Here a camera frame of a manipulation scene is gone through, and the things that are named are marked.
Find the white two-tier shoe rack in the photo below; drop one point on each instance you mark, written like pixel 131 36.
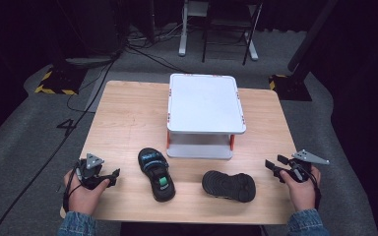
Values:
pixel 205 105

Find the black slanted stand pole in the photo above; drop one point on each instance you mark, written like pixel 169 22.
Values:
pixel 311 36

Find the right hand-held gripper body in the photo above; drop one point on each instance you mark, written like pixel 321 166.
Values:
pixel 303 167

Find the white desk leg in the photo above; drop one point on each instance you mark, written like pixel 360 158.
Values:
pixel 252 46
pixel 183 32

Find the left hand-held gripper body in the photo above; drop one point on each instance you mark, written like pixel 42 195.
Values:
pixel 92 172

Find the person's right hand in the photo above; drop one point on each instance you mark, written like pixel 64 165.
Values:
pixel 303 195

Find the black sandal sole up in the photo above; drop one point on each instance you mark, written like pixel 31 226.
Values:
pixel 229 186

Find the black stand base hazard stripes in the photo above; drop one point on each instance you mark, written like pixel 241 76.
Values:
pixel 290 88
pixel 57 82

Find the person's left hand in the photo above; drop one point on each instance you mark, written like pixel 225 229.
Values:
pixel 82 198

